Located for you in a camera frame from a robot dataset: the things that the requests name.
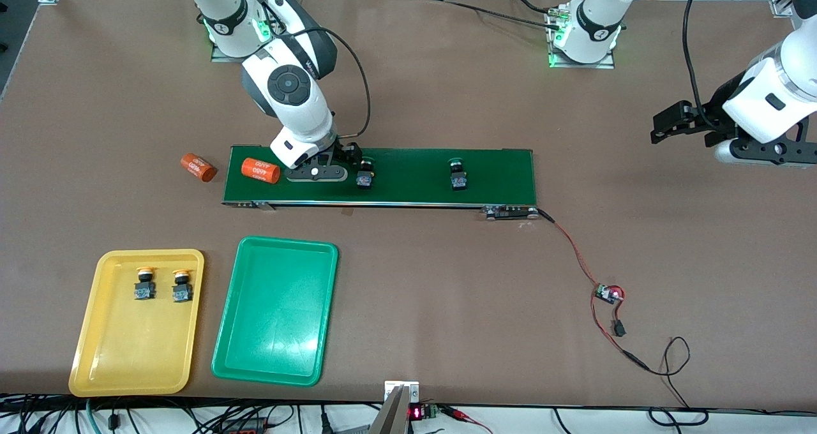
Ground thick black table cable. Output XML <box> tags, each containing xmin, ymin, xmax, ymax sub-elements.
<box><xmin>506</xmin><ymin>0</ymin><xmax>555</xmax><ymax>17</ymax></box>

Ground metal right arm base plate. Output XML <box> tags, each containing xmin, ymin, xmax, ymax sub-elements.
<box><xmin>210</xmin><ymin>0</ymin><xmax>285</xmax><ymax>64</ymax></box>

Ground thin black table cable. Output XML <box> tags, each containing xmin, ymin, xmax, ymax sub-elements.
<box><xmin>440</xmin><ymin>0</ymin><xmax>564</xmax><ymax>30</ymax></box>

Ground red clip lead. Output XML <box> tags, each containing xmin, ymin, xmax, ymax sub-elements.
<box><xmin>440</xmin><ymin>405</ymin><xmax>493</xmax><ymax>434</ymax></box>

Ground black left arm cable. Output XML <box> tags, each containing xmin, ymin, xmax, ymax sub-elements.
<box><xmin>682</xmin><ymin>0</ymin><xmax>723</xmax><ymax>130</ymax></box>

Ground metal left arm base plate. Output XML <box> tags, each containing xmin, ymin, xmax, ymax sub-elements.
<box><xmin>547</xmin><ymin>6</ymin><xmax>617</xmax><ymax>70</ymax></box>

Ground green conveyor belt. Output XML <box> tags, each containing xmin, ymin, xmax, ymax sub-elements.
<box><xmin>221</xmin><ymin>144</ymin><xmax>555</xmax><ymax>221</ymax></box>

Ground yellow plastic tray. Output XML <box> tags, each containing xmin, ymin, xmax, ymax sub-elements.
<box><xmin>68</xmin><ymin>249</ymin><xmax>205</xmax><ymax>398</ymax></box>

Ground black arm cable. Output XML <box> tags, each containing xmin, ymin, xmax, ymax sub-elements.
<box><xmin>271</xmin><ymin>26</ymin><xmax>372</xmax><ymax>139</ymax></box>
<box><xmin>682</xmin><ymin>0</ymin><xmax>723</xmax><ymax>130</ymax></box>

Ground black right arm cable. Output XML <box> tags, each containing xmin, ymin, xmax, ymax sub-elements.
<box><xmin>271</xmin><ymin>26</ymin><xmax>372</xmax><ymax>139</ymax></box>

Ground thin black looped cable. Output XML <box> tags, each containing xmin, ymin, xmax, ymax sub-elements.
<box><xmin>648</xmin><ymin>336</ymin><xmax>710</xmax><ymax>426</ymax></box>

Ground grey metal camera post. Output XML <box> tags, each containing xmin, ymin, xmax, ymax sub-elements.
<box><xmin>369</xmin><ymin>381</ymin><xmax>421</xmax><ymax>434</ymax></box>

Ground red and black wire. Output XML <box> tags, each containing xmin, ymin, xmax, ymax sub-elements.
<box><xmin>539</xmin><ymin>209</ymin><xmax>652</xmax><ymax>374</ymax></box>

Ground yellow push button switch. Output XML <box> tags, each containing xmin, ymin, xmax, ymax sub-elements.
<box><xmin>171</xmin><ymin>269</ymin><xmax>195</xmax><ymax>304</ymax></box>
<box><xmin>133</xmin><ymin>267</ymin><xmax>158</xmax><ymax>302</ymax></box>

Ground green plastic tray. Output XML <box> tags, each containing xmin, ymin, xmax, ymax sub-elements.
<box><xmin>211</xmin><ymin>236</ymin><xmax>339</xmax><ymax>387</ymax></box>

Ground orange cylinder with white print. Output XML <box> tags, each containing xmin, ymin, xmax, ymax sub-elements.
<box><xmin>179</xmin><ymin>153</ymin><xmax>218</xmax><ymax>183</ymax></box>
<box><xmin>241</xmin><ymin>158</ymin><xmax>281</xmax><ymax>185</ymax></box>

